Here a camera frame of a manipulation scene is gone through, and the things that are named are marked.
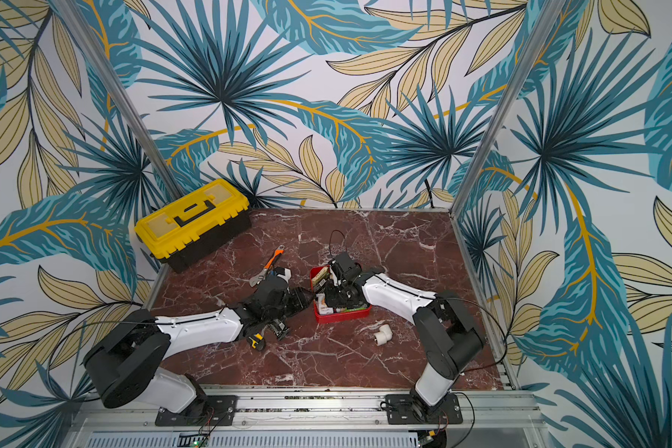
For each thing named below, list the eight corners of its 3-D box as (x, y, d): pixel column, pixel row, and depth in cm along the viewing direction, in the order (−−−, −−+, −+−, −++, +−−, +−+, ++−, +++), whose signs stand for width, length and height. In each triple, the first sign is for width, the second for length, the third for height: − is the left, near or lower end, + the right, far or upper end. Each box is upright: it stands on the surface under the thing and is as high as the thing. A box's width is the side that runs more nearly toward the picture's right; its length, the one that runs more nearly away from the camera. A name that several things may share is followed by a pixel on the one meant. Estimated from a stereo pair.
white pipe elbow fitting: (379, 348, 86) (380, 345, 84) (370, 336, 89) (371, 332, 86) (394, 338, 88) (396, 334, 86) (384, 326, 91) (386, 322, 88)
